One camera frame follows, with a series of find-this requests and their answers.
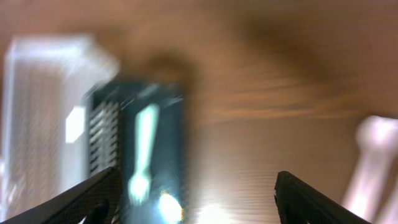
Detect white plastic spoon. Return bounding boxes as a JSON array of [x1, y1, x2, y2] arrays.
[[342, 115, 397, 222]]

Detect mint green plastic fork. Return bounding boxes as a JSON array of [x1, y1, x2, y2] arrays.
[[128, 103, 160, 206]]

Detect white label in clear basket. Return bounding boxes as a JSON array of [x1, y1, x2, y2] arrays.
[[65, 106, 85, 144]]

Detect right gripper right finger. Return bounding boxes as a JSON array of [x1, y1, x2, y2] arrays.
[[274, 171, 370, 224]]

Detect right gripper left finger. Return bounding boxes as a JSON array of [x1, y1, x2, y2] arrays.
[[4, 167, 121, 224]]

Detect dark green plastic basket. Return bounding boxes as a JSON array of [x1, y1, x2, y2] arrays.
[[86, 81, 185, 224]]

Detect clear plastic perforated basket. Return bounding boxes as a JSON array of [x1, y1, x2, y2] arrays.
[[1, 35, 119, 220]]

